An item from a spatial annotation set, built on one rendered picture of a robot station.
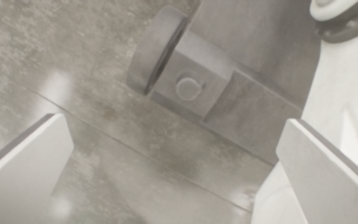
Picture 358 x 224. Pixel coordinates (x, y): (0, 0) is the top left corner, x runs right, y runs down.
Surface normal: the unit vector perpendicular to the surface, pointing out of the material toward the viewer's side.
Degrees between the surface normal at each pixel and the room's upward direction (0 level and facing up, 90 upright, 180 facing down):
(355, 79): 90
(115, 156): 0
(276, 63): 0
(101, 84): 0
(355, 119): 90
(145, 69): 12
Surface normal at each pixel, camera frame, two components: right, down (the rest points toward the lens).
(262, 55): -0.11, 0.37
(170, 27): 0.28, -0.25
